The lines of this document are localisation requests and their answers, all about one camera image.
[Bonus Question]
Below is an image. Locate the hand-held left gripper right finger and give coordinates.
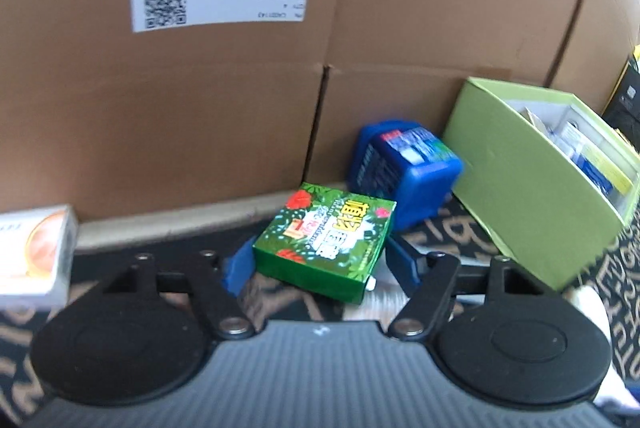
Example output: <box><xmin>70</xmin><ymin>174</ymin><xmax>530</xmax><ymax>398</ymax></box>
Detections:
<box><xmin>385</xmin><ymin>235</ymin><xmax>546</xmax><ymax>341</ymax></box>

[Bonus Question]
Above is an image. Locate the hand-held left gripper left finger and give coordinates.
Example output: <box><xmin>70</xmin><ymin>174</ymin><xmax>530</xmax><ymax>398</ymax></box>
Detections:
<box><xmin>100</xmin><ymin>238</ymin><xmax>258</xmax><ymax>341</ymax></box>

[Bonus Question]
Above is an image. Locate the small green flower-print box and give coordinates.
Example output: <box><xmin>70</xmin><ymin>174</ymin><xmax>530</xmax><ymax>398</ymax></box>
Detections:
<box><xmin>252</xmin><ymin>182</ymin><xmax>397</xmax><ymax>305</ymax></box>

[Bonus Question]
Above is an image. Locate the light green box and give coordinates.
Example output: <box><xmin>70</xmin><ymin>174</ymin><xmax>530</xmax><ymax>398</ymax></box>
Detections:
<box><xmin>442</xmin><ymin>77</ymin><xmax>640</xmax><ymax>292</ymax></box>

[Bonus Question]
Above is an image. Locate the blue cardboard box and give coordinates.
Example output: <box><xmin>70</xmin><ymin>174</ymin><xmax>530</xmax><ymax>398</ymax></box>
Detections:
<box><xmin>572</xmin><ymin>144</ymin><xmax>634</xmax><ymax>200</ymax></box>

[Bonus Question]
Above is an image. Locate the blue plastic container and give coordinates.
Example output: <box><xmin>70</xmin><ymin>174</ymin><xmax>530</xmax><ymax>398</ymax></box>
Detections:
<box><xmin>348</xmin><ymin>121</ymin><xmax>464</xmax><ymax>232</ymax></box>

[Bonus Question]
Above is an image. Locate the white glove pink cuff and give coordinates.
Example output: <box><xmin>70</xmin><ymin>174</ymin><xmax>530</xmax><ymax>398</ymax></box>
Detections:
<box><xmin>562</xmin><ymin>285</ymin><xmax>640</xmax><ymax>409</ymax></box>

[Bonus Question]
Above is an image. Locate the white medicine box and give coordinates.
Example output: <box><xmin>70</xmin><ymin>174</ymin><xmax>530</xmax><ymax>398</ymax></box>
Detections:
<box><xmin>0</xmin><ymin>204</ymin><xmax>79</xmax><ymax>310</ymax></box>

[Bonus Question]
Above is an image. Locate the large brown cardboard box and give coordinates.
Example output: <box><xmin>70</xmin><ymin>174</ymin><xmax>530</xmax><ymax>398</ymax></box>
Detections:
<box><xmin>0</xmin><ymin>0</ymin><xmax>640</xmax><ymax>240</ymax></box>

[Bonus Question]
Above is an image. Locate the black box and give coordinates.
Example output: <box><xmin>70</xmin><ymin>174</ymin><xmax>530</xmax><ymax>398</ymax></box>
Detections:
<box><xmin>602</xmin><ymin>46</ymin><xmax>640</xmax><ymax>135</ymax></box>

